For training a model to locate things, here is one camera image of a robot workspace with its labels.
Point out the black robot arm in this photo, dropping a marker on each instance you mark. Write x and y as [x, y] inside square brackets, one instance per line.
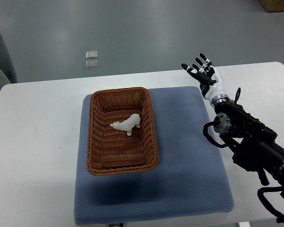
[252, 143]

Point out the brown cardboard box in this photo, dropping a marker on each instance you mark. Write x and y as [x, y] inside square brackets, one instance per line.
[271, 6]

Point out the brown wicker basket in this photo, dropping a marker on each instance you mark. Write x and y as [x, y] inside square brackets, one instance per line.
[111, 151]

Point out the lower silver floor plate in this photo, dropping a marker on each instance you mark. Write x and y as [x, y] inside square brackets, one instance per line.
[91, 64]

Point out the upper silver floor plate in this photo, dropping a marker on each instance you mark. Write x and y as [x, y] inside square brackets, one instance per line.
[91, 54]

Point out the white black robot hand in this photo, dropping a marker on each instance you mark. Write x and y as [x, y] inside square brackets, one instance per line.
[210, 79]

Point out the blue quilted mat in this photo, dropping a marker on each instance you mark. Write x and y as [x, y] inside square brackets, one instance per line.
[190, 178]

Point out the silver floor plate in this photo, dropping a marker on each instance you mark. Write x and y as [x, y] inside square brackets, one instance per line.
[91, 54]
[91, 64]

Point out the white bear figurine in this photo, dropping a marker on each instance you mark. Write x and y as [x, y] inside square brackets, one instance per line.
[127, 125]

